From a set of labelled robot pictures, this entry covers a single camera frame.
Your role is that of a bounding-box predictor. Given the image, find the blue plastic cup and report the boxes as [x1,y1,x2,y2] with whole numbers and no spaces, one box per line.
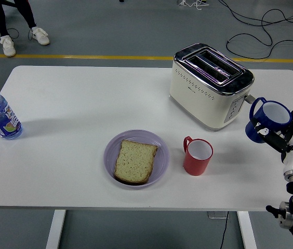
[245,96,292,144]

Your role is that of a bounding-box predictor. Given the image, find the red plastic cup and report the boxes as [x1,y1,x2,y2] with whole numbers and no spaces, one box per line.
[182,135,214,176]

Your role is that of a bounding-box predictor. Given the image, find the slice of toast bread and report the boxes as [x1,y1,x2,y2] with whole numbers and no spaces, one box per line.
[113,139,159,186]

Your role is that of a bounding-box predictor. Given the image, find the white table leg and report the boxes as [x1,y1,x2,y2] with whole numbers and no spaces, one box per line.
[45,209,66,249]
[237,211,258,249]

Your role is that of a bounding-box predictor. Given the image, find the grey box under table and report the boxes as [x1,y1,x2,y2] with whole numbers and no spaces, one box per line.
[207,211,230,220]

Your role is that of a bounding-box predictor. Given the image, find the cream and chrome toaster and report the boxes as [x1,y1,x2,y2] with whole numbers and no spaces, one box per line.
[169,43,256,132]

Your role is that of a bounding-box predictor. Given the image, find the purple round plate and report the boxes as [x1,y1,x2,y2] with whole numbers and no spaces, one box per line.
[103,129,170,190]

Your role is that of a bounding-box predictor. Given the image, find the person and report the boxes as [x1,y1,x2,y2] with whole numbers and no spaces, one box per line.
[0,0,51,57]

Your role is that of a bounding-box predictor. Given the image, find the thin black hanging cable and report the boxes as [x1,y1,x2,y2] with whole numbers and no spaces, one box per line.
[219,211,230,249]

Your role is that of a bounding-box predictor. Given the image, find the long black floor cable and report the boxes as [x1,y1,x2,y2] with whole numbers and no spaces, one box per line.
[218,0,293,60]

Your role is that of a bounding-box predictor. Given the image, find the white floor cable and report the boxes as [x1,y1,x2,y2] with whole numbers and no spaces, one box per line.
[177,0,210,11]

